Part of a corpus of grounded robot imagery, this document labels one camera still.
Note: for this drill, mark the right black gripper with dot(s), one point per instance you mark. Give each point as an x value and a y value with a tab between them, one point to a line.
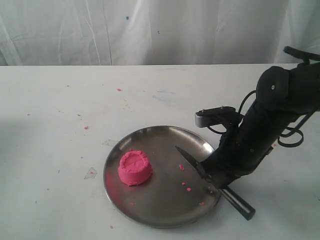
241	151

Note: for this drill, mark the black knife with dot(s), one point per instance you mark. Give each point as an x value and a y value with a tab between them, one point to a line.
243	207

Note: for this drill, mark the pink dough lump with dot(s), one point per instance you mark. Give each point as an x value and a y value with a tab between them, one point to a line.
134	168

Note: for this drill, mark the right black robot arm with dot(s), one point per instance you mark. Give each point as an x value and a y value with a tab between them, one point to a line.
282	96

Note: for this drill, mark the round stainless steel plate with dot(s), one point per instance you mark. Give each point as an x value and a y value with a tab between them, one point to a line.
174	195

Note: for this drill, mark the white backdrop cloth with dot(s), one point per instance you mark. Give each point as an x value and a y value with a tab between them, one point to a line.
156	32

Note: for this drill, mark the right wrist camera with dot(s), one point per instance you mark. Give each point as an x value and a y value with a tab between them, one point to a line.
224	115

